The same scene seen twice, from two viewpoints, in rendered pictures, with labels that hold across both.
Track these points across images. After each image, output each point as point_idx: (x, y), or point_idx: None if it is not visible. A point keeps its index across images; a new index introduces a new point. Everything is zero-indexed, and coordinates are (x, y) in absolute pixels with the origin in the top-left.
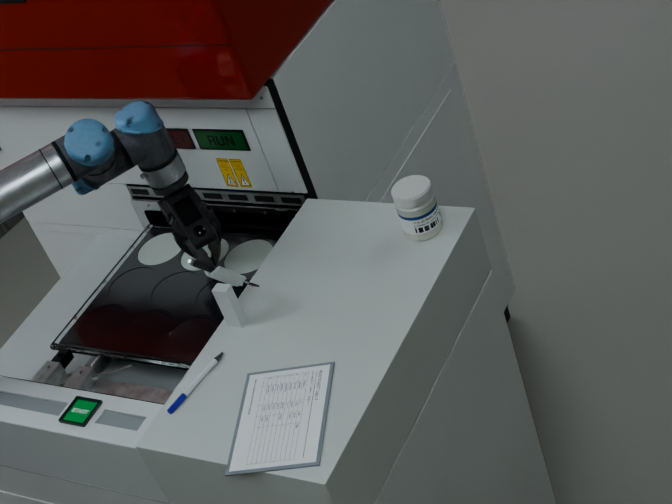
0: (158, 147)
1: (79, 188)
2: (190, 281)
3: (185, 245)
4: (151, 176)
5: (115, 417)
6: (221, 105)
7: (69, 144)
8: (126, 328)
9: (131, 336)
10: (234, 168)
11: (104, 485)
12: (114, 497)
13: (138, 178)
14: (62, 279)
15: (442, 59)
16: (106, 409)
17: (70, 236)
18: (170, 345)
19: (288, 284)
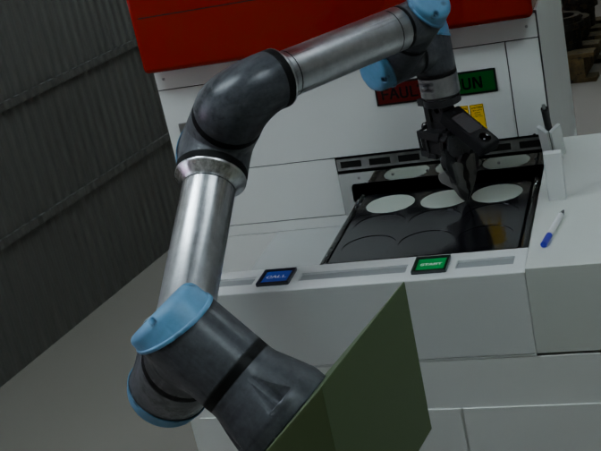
0: (449, 53)
1: (387, 76)
2: (446, 213)
3: (452, 167)
4: (436, 84)
5: (475, 263)
6: (478, 42)
7: (419, 0)
8: (401, 244)
9: (412, 247)
10: (472, 115)
11: (449, 353)
12: (456, 370)
13: (352, 148)
14: (262, 259)
15: (571, 97)
16: (460, 259)
17: (242, 240)
18: (465, 244)
19: (588, 174)
